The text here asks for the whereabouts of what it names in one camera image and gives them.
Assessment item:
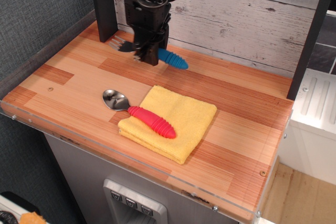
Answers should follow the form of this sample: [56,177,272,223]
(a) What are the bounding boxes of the red handled spoon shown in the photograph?
[102,89,176,139]

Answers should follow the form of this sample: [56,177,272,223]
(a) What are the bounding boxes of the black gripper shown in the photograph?
[124,0,175,66]

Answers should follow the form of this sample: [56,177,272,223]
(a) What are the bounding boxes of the silver dispenser panel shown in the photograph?
[103,179,168,223]

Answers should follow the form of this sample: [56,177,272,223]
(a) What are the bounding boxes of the blue handled fork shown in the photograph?
[109,36,188,70]

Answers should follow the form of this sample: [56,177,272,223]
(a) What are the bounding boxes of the dark right support post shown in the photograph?
[287,0,331,101]

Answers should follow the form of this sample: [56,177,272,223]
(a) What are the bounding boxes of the white toy sink unit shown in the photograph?
[278,10,336,190]

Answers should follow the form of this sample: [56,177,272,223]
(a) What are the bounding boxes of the dark support post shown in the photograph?
[93,0,118,42]
[287,0,331,101]

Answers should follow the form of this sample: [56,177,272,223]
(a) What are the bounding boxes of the orange object bottom left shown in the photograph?
[19,212,47,224]

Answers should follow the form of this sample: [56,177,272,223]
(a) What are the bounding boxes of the dark left support post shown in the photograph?
[93,0,118,42]

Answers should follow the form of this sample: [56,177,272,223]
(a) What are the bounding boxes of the yellow folded cloth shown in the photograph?
[118,86,217,165]

